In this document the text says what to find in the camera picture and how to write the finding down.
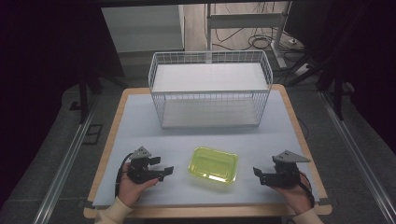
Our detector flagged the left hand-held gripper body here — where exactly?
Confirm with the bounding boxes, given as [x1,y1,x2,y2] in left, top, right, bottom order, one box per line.
[126,146,164,185]

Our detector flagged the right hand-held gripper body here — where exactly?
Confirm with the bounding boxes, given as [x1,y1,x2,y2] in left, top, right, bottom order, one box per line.
[272,149,311,189]

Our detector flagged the yellow-green transparent plastic tray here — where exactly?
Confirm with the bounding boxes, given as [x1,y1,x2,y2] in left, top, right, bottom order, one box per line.
[188,147,239,185]

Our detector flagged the white wire rack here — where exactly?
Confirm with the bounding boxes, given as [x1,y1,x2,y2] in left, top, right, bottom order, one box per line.
[148,50,274,130]

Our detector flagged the person's left hand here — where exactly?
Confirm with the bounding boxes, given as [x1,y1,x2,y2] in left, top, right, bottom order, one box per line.
[118,162,160,208]

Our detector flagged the person's right hand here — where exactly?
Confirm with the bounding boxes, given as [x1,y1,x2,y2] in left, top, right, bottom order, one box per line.
[270,172,314,216]

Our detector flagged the pale blue table mat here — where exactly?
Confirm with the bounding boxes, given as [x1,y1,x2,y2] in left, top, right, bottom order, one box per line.
[92,90,322,208]

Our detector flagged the black metal stand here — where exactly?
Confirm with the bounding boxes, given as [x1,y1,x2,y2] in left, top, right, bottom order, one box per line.
[68,73,129,125]
[286,55,356,121]

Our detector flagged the white power strip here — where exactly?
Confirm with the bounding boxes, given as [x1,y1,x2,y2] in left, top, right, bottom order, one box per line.
[292,63,312,77]

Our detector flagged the white cabinet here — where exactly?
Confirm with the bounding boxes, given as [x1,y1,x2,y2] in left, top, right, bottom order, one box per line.
[101,4,186,53]

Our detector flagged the dark curtain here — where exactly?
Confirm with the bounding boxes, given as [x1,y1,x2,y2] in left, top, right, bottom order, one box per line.
[284,0,396,157]
[0,0,125,209]

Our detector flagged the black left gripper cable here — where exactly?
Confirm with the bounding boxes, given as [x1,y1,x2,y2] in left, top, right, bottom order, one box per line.
[114,152,134,199]

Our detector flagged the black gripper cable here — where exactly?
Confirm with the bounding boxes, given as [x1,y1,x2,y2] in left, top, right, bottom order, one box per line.
[114,152,134,199]
[297,172,316,209]

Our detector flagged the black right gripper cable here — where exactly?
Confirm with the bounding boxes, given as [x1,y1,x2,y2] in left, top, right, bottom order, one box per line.
[297,172,316,209]

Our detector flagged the black floor bracket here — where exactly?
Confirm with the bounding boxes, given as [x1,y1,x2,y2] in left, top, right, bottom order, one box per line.
[81,123,104,146]

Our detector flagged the aluminium floor rail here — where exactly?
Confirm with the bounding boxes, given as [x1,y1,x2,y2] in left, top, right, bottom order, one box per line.
[32,99,98,224]
[318,91,396,224]

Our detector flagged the black floor cables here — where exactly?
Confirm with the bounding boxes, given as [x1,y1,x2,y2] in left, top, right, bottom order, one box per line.
[213,3,307,63]

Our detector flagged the white metal frame stand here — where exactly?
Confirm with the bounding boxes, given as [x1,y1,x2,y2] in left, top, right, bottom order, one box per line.
[205,1,293,70]

